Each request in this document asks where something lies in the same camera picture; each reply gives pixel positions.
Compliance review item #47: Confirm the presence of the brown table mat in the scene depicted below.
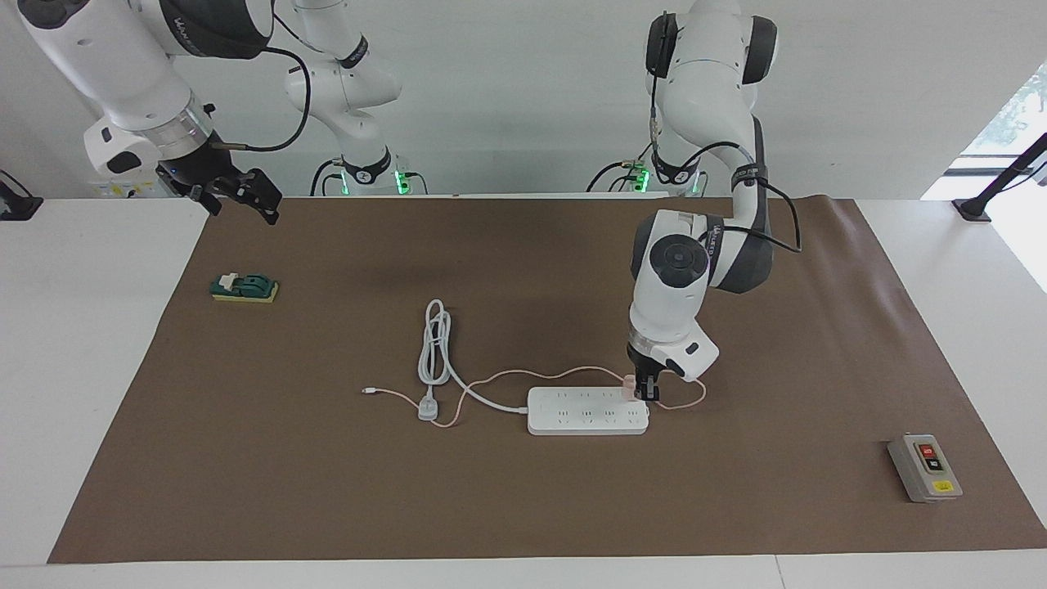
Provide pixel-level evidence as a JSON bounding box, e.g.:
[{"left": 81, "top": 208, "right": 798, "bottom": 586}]
[{"left": 47, "top": 195, "right": 1047, "bottom": 565}]

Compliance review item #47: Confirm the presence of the pink charging cable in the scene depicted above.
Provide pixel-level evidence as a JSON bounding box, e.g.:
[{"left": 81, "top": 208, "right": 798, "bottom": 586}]
[{"left": 362, "top": 366, "right": 707, "bottom": 428}]

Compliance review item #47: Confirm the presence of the black arm base cable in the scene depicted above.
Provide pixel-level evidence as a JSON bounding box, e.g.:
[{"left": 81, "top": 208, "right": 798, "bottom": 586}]
[
  {"left": 309, "top": 160, "right": 344, "bottom": 197},
  {"left": 586, "top": 160, "right": 647, "bottom": 194}
]

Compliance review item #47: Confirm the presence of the black clamp mount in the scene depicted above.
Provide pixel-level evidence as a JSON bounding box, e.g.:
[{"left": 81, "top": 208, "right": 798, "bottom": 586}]
[{"left": 0, "top": 169, "right": 43, "bottom": 222}]

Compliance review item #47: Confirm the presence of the grey on-off switch box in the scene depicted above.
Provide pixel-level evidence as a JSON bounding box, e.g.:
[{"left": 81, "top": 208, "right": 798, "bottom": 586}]
[{"left": 887, "top": 434, "right": 964, "bottom": 503}]

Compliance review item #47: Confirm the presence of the green knife switch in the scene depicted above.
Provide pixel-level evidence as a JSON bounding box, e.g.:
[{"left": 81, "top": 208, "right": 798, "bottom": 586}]
[{"left": 209, "top": 272, "right": 281, "bottom": 305}]

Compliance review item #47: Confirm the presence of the white wall outlet box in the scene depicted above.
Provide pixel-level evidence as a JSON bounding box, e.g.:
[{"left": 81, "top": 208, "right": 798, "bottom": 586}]
[{"left": 88, "top": 173, "right": 177, "bottom": 199}]

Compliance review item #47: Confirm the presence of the black left arm base cable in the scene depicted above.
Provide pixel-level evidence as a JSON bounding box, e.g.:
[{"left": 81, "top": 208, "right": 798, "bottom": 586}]
[{"left": 586, "top": 160, "right": 647, "bottom": 194}]

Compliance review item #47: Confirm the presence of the white power strip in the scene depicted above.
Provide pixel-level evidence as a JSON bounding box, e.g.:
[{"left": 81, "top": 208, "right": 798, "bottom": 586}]
[{"left": 526, "top": 386, "right": 651, "bottom": 437}]

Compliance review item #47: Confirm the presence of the white power cord with plug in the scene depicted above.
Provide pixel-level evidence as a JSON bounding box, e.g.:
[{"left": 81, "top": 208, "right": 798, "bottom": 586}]
[{"left": 417, "top": 299, "right": 531, "bottom": 422}]

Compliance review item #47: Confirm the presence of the black right arm base cable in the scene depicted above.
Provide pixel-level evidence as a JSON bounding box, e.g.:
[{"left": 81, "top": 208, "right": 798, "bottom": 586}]
[{"left": 309, "top": 160, "right": 344, "bottom": 197}]

